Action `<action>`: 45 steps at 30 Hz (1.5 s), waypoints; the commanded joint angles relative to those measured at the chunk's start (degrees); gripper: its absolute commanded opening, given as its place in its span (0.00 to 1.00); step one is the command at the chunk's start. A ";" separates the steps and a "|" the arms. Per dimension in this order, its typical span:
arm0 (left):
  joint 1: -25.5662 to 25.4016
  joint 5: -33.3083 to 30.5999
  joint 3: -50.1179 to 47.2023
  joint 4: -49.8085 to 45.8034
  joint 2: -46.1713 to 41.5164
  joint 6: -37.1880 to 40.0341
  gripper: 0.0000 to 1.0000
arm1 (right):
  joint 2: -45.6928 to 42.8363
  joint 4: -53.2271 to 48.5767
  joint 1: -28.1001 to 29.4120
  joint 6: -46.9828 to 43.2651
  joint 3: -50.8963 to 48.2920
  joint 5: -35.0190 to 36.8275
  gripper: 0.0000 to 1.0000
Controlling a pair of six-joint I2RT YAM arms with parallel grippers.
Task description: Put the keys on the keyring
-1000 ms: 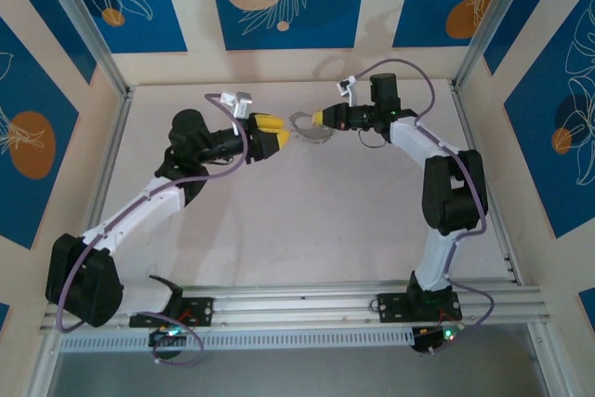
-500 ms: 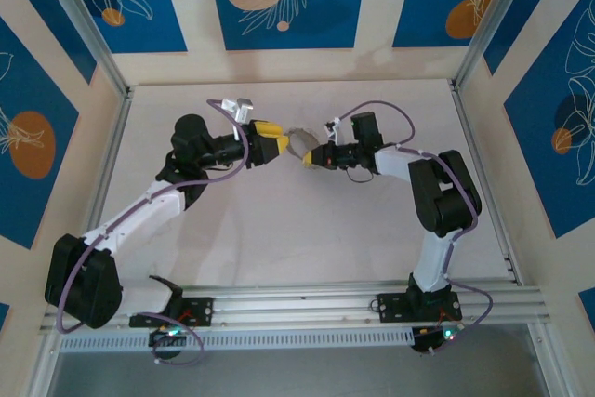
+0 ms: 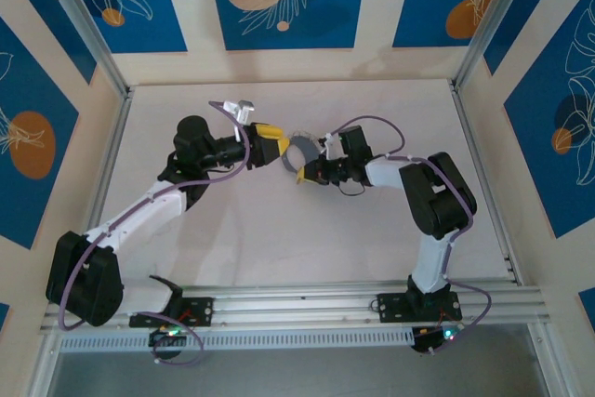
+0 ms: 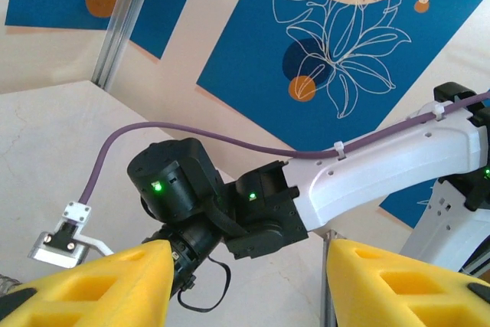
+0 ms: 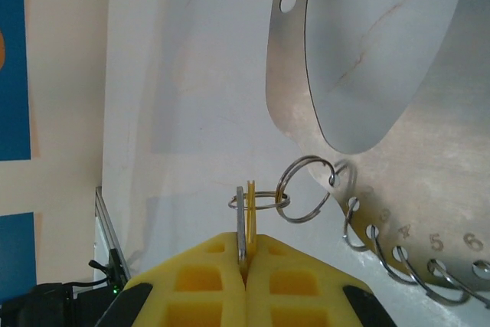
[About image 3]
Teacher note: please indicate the large grey keyring with clips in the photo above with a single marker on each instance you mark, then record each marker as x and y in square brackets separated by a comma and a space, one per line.
[304, 143]

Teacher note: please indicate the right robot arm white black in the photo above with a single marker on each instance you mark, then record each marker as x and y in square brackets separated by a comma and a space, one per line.
[386, 173]

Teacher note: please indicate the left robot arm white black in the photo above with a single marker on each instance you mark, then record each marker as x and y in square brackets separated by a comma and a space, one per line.
[139, 206]

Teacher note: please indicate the black controller board green light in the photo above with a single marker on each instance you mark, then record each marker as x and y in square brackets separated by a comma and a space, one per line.
[160, 337]
[425, 341]

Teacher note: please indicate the aluminium table side rail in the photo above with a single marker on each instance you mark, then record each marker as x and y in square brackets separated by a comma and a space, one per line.
[470, 136]
[111, 146]

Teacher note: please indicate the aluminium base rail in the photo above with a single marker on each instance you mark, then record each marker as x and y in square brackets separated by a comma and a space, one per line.
[302, 304]

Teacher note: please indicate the aluminium frame post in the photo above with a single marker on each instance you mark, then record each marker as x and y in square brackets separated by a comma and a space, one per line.
[88, 20]
[502, 11]

